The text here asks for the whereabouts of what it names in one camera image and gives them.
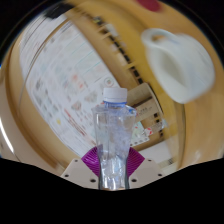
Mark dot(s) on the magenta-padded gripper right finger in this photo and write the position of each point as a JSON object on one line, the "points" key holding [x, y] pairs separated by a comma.
{"points": [[146, 171]]}

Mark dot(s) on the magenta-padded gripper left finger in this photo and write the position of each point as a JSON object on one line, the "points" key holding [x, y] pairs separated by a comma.
{"points": [[77, 171]]}

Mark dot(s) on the white ceramic mug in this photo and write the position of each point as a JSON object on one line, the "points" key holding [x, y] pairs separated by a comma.
{"points": [[180, 66]]}

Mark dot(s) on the white standing air conditioner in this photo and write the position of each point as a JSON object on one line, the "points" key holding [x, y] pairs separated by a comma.
{"points": [[156, 155]]}

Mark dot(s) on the large wall poster sheet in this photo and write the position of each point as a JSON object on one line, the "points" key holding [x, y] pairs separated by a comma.
{"points": [[63, 83]]}

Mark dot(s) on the clear plastic water bottle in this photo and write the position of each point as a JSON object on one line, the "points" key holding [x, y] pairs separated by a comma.
{"points": [[113, 140]]}

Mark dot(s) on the flat round red coaster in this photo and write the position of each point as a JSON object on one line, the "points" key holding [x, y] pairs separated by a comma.
{"points": [[150, 4]]}

